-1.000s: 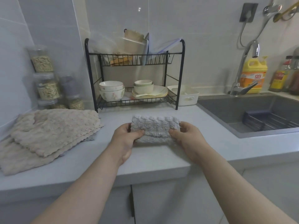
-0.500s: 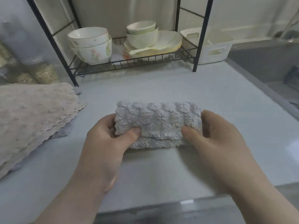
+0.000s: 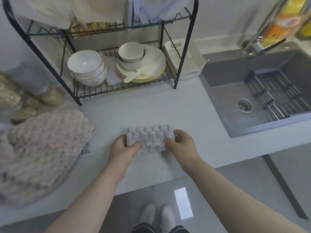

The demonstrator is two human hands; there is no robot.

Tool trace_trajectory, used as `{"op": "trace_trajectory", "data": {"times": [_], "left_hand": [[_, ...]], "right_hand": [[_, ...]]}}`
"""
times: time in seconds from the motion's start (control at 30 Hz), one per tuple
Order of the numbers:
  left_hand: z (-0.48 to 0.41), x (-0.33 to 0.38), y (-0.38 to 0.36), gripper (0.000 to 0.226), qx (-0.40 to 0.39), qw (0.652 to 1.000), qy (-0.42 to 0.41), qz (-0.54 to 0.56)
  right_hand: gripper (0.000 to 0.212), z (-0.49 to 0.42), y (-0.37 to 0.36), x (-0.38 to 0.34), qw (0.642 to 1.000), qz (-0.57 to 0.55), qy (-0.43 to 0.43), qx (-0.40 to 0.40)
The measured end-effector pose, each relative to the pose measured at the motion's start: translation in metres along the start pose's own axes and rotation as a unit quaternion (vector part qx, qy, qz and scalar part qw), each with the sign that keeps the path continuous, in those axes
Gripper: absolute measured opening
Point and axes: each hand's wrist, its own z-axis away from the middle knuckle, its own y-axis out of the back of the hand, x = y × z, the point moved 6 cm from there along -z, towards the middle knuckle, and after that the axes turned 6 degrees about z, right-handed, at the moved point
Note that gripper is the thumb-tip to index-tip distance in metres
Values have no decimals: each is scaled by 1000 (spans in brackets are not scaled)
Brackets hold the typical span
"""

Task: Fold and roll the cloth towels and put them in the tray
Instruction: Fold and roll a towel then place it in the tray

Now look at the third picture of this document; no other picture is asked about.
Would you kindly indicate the clear empty jar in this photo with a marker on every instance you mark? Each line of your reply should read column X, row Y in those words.
column 29, row 80

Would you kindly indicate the white plastic basket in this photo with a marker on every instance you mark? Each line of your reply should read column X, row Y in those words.
column 192, row 63

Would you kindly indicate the yellow orange cloth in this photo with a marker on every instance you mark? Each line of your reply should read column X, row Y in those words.
column 87, row 26

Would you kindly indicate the person's left hand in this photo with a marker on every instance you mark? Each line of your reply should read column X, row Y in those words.
column 120, row 157

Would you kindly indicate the grey blue container lid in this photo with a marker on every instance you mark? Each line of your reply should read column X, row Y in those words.
column 128, row 12

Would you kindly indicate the grey kitchen sink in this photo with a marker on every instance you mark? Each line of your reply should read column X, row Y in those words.
column 218, row 70

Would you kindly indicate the white red printed mat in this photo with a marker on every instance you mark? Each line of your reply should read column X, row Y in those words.
column 111, row 75

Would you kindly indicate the person's white right shoe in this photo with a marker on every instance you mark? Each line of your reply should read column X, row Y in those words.
column 168, row 217

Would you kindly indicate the clear lid blue rim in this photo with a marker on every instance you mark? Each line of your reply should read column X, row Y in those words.
column 165, row 7

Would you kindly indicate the chrome kitchen faucet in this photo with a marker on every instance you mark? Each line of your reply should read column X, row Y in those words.
column 255, row 46

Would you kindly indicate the person's white shoe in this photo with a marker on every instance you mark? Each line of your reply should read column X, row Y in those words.
column 147, row 214
column 168, row 217

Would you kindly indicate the yellow squeeze bottle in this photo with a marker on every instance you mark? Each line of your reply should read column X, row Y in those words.
column 306, row 30

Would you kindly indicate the person's right hand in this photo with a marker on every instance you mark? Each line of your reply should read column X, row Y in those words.
column 185, row 150

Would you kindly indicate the small cream bowl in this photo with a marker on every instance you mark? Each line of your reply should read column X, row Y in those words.
column 130, row 52

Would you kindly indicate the person's right forearm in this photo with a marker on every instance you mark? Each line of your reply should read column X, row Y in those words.
column 238, row 203

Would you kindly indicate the pale yellow plate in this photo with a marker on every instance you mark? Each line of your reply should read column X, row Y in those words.
column 155, row 77

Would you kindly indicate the yellow detergent bottle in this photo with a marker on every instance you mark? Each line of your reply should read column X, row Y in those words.
column 289, row 24

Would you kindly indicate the white floral bowl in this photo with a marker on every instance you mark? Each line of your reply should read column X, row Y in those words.
column 92, row 80

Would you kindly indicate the dark blue sink rack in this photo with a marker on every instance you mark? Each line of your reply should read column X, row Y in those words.
column 277, row 94

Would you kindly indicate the cream plate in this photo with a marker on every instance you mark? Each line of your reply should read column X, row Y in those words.
column 155, row 60

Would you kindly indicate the person's white left shoe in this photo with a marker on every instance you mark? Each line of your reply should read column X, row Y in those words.
column 147, row 214

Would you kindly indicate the person's black shorts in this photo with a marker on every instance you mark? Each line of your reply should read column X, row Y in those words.
column 143, row 229

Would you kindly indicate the cream bowl green rim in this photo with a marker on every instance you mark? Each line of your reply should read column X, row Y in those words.
column 128, row 65

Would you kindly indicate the person's left forearm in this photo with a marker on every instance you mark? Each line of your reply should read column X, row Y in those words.
column 85, row 206

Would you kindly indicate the white bowl red rim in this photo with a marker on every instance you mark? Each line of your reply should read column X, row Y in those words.
column 83, row 61

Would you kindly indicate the cream plastic spoon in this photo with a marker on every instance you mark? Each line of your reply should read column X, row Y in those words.
column 132, row 76

